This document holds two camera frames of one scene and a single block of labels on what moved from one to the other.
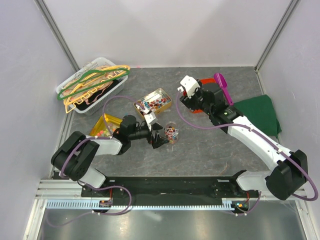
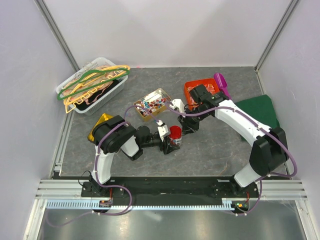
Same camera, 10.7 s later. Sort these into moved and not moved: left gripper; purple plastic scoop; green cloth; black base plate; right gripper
Moved: right gripper; left gripper
Not moved: purple plastic scoop; black base plate; green cloth
